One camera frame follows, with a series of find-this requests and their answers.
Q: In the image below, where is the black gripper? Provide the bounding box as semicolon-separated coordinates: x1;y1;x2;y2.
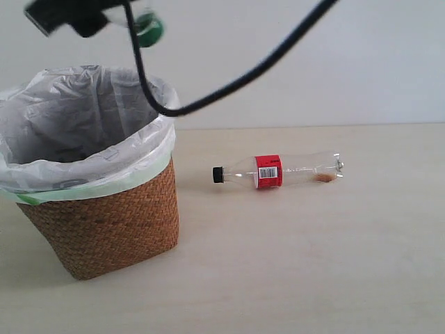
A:
69;7;109;38

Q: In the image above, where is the clear bottle green cap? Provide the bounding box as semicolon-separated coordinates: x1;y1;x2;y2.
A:
134;12;164;48

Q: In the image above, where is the clear bottle red label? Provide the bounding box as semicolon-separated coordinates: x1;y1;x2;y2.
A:
212;152;344;190

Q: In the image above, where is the white plastic bin liner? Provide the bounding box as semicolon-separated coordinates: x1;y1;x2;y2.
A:
1;65;176;205

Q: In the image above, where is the woven brown wicker basket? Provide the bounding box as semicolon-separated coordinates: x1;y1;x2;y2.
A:
18;162;179;280

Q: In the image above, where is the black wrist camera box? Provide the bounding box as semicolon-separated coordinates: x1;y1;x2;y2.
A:
23;0;105;38

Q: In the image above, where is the black cable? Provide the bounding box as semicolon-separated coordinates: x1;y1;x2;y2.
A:
123;0;340;118

